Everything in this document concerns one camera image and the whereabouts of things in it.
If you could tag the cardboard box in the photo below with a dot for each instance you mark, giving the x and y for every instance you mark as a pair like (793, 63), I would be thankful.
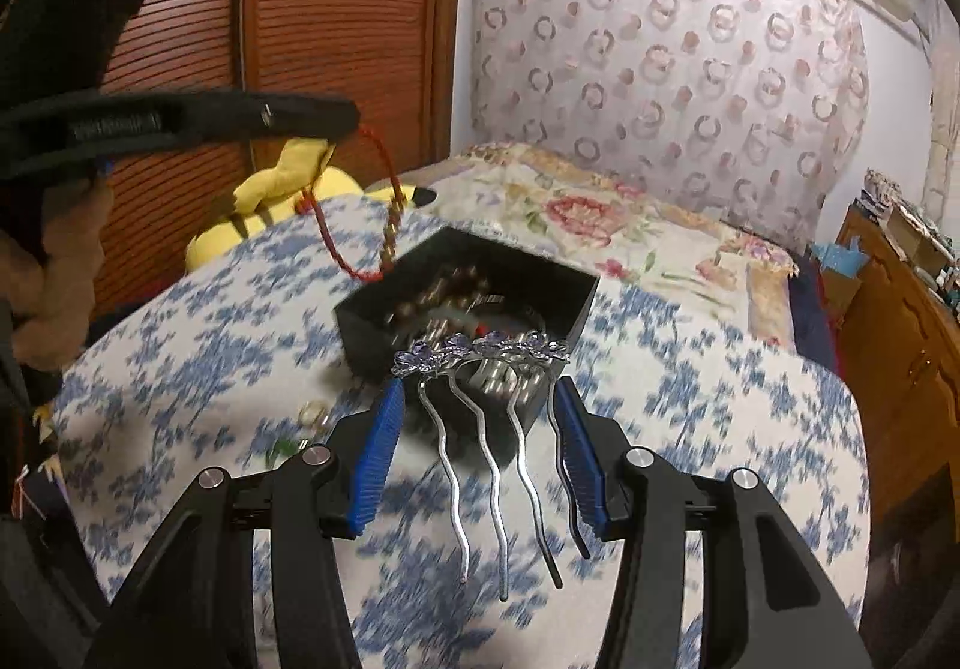
(919, 241)

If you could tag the yellow plush toy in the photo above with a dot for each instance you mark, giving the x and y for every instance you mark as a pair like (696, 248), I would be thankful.
(300, 163)

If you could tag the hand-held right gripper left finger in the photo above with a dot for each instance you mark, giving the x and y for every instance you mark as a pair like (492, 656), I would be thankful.
(375, 459)

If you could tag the blue plastic bag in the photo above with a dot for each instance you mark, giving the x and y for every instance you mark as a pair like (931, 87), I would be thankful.
(836, 258)

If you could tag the wooden louvered wardrobe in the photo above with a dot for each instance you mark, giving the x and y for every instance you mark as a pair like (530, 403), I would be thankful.
(337, 1)

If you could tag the floral bedspread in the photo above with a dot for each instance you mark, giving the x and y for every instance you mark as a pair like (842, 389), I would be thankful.
(585, 219)

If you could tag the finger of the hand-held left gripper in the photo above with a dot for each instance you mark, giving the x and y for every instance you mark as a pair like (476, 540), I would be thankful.
(285, 114)

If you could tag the circle patterned curtain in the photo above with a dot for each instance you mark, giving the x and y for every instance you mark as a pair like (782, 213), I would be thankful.
(675, 76)

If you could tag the patterned fabric bag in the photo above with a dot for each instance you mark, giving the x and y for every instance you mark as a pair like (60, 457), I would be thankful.
(883, 193)

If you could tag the silver flower hair comb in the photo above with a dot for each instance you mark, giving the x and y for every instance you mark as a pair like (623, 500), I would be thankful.
(420, 361)

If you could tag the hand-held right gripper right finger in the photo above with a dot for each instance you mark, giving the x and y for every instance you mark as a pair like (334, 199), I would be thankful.
(581, 459)

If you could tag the person's left hand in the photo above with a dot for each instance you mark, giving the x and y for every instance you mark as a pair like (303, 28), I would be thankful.
(64, 279)

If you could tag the small green trinket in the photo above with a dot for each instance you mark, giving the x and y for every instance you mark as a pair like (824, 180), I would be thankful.
(283, 450)

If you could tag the beige tied drape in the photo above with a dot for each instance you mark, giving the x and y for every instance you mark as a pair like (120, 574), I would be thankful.
(946, 114)

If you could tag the blue floral tablecloth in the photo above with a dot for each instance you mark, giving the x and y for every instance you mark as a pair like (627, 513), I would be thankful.
(187, 354)

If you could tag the black jewelry box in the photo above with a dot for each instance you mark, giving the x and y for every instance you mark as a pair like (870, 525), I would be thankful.
(367, 346)

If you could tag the wooden sideboard cabinet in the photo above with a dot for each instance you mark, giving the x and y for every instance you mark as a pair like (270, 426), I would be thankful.
(900, 339)

